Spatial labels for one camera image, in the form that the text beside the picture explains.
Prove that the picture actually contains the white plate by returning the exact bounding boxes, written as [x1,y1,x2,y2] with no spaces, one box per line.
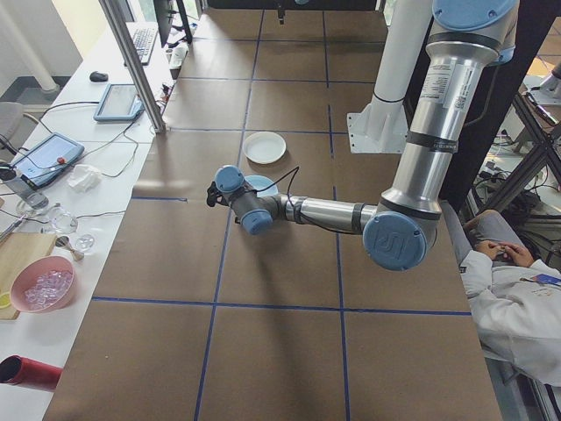
[243,131,288,166]

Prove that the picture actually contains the light blue ringed plate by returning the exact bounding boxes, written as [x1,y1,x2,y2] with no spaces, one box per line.
[245,174,280,198]

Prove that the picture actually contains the person's left hand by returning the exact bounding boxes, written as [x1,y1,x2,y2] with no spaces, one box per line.
[475,240,505,263]

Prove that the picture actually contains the person's right hand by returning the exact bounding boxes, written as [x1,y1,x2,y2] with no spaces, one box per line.
[503,243,534,268]

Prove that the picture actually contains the black computer monitor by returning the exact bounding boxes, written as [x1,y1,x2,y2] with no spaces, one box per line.
[152,0,194,48]

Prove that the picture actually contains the black and white keyboard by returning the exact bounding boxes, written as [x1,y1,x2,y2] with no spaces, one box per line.
[130,26,159,66]

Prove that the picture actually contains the blue teach pendant tablet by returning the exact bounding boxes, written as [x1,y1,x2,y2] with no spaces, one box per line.
[93,82,145,123]

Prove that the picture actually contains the white round pipe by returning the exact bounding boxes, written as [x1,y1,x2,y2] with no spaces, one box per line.
[0,4,60,93]

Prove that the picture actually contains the crumpled white tissue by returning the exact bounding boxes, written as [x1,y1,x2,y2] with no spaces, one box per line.
[66,164,104,194]

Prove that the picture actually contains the blue pendant with red button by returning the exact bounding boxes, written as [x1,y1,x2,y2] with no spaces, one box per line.
[11,132,85,190]

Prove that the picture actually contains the grey chair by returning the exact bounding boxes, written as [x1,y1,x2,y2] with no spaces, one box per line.
[0,101,36,163]

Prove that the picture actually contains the person's grey trousers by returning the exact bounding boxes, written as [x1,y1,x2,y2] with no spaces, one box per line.
[440,201,531,264]

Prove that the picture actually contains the large clear glass bowl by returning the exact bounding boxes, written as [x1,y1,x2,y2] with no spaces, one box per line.
[46,205,79,234]

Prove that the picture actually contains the clear bottle with black cap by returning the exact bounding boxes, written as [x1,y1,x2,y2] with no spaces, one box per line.
[0,161,49,210]

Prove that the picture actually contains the metal cocktail jigger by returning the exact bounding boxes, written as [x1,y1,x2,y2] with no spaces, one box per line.
[55,235,85,263]

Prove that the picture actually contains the wooden cutting board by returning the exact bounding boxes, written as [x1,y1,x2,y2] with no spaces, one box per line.
[0,232,58,321]

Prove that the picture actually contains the pink bowl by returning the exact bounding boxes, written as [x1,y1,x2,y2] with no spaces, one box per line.
[10,256,76,313]

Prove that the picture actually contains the pile of clear ice cubes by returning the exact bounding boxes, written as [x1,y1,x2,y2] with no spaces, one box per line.
[24,269,74,308]

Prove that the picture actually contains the person's white shirt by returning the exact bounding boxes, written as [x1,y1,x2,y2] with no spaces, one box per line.
[458,249,561,387]

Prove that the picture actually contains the white side desk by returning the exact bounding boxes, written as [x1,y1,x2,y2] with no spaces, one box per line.
[0,12,176,421]

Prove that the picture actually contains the red cylinder tube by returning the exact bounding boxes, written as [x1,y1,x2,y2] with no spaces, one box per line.
[0,354,64,392]

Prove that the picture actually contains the white column pedestal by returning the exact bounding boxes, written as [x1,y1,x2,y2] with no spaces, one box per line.
[345,0,415,154]

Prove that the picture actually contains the aluminium profile post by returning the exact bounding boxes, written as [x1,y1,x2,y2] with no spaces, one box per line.
[99,0,167,135]

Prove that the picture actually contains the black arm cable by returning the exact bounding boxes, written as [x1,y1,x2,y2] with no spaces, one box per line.
[256,165,378,236]

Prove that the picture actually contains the thin black desk cable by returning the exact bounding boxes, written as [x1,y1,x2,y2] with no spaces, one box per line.
[41,100,101,126]

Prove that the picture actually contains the black frame cover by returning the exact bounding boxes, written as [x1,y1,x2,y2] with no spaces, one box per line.
[437,0,560,205]

